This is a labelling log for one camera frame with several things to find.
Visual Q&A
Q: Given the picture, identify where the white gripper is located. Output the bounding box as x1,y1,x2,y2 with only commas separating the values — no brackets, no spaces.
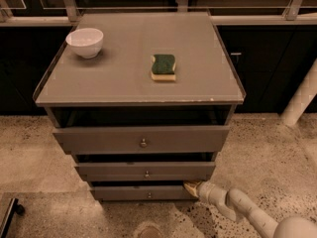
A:
183,180,230,212

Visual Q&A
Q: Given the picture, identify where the grey bottom drawer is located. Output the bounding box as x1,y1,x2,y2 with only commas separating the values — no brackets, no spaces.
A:
91,185,195,201

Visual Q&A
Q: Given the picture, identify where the grey drawer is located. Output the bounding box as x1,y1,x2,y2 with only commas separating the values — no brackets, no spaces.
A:
53,126,229,155
75,162,215,181
91,185,195,201

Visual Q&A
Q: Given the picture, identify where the grey middle drawer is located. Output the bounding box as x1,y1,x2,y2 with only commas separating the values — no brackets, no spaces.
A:
75,162,215,181

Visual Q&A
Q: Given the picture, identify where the grey top drawer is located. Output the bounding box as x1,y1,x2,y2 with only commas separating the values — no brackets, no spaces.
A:
53,126,229,155

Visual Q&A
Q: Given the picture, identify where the grey drawer cabinet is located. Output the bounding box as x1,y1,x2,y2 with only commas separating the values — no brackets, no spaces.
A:
34,12,246,190

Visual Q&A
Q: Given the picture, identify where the round floor drain cover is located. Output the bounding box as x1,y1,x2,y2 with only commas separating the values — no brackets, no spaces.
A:
138,226,163,238

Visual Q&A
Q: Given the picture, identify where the green yellow sponge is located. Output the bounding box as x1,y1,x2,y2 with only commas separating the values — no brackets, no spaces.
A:
151,54,176,81

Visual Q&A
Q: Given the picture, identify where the white pillar leg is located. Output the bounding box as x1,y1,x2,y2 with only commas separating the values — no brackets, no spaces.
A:
281,59,317,126

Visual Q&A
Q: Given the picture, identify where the black wheeled cart base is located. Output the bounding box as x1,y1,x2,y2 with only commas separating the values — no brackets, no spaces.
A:
0,198,25,238

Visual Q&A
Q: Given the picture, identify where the white ceramic bowl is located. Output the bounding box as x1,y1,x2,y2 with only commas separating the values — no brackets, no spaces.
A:
65,28,104,59

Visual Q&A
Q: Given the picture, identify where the metal railing frame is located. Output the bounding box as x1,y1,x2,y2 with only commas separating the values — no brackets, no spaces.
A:
0,0,317,27

